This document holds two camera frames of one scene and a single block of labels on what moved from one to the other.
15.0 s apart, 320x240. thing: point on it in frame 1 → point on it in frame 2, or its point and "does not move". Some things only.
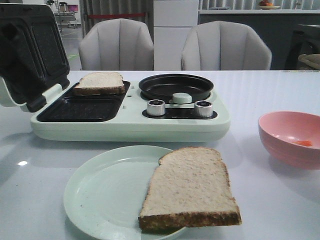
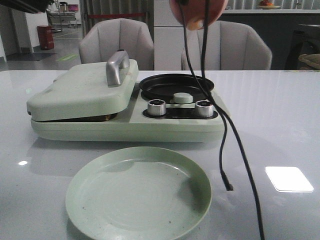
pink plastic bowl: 293,136 → 197,8
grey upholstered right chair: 225,45 does not move
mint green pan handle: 181,98 does not move
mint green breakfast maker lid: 34,64 → 84,92
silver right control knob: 203,109 does not move
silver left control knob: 156,107 does not move
